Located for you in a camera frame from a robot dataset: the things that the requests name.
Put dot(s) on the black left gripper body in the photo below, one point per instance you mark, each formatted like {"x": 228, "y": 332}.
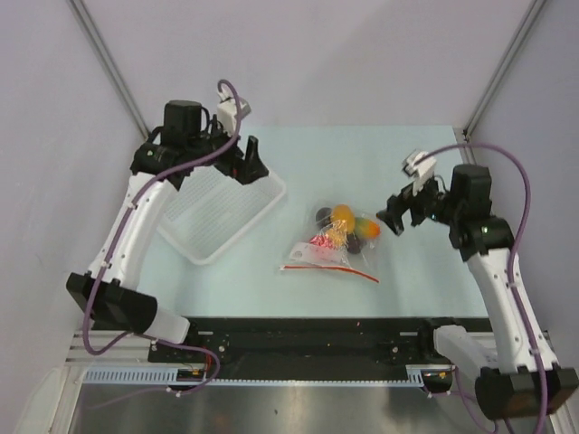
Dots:
{"x": 203, "y": 146}

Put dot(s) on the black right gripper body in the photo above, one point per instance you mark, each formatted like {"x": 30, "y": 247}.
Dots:
{"x": 440, "y": 207}

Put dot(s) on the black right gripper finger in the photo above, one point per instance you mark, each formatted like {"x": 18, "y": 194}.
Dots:
{"x": 392, "y": 214}
{"x": 419, "y": 211}

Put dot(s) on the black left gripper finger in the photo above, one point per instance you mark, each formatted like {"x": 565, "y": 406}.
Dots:
{"x": 235, "y": 168}
{"x": 254, "y": 168}

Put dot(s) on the orange toy fruit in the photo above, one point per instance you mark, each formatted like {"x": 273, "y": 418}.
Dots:
{"x": 374, "y": 231}

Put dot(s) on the dark red toy plum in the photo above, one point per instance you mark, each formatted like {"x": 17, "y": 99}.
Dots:
{"x": 354, "y": 245}

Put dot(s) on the yellow toy lemon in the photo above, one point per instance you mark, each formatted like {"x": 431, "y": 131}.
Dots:
{"x": 343, "y": 218}

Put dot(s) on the clear zip top bag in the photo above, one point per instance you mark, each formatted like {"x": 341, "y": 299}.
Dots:
{"x": 337, "y": 237}

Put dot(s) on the dark purple toy mangosteen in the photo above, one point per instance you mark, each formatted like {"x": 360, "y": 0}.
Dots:
{"x": 323, "y": 217}

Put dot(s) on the red toy apple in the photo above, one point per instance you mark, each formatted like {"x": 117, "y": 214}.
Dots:
{"x": 323, "y": 240}

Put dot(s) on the green orange toy mango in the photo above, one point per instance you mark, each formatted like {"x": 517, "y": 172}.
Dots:
{"x": 362, "y": 227}

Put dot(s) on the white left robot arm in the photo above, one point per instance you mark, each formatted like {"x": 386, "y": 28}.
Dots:
{"x": 108, "y": 290}

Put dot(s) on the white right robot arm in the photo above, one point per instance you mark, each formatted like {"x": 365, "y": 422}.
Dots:
{"x": 522, "y": 377}

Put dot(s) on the white plastic basket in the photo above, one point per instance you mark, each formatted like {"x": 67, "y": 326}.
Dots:
{"x": 212, "y": 211}

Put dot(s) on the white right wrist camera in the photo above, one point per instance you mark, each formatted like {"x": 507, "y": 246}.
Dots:
{"x": 419, "y": 167}

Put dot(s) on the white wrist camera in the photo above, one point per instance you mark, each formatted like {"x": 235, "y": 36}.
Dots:
{"x": 226, "y": 112}
{"x": 419, "y": 167}

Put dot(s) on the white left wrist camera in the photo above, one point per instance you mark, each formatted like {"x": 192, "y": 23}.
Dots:
{"x": 226, "y": 112}

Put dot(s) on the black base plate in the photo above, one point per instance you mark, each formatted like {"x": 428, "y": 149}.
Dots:
{"x": 261, "y": 369}

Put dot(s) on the white cable duct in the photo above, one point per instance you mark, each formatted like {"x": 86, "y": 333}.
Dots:
{"x": 130, "y": 375}

